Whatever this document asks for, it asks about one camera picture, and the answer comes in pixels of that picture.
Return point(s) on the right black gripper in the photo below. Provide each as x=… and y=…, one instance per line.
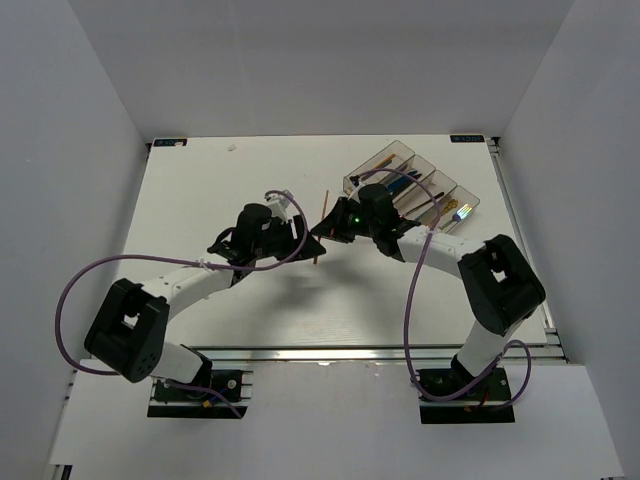
x=335, y=220

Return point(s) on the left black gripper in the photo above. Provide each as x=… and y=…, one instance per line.
x=294, y=246

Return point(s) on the blue knife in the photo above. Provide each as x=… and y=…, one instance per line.
x=402, y=183

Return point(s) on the black knife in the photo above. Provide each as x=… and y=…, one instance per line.
x=412, y=185

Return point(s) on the black spoon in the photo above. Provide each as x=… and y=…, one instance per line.
x=423, y=204

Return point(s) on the iridescent fork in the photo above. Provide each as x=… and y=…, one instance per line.
x=461, y=213

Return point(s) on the orange chopstick diagonal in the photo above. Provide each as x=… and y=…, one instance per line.
x=384, y=163

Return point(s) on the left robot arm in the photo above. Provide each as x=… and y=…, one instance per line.
x=128, y=333

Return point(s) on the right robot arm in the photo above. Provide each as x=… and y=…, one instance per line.
x=501, y=287

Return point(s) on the clear four-compartment organizer tray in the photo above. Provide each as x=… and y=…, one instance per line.
x=432, y=182

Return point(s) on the right blue label sticker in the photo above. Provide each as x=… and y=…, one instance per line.
x=467, y=138

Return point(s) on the blue label sticker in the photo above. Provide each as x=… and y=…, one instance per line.
x=467, y=138
x=169, y=142

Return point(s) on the left blue label sticker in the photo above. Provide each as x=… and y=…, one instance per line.
x=169, y=142

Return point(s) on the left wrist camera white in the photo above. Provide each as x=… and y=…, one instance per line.
x=278, y=202

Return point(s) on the aluminium table rail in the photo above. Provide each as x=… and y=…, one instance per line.
x=542, y=353

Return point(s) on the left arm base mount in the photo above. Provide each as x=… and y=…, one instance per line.
x=227, y=396

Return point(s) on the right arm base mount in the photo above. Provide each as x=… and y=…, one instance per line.
x=483, y=404

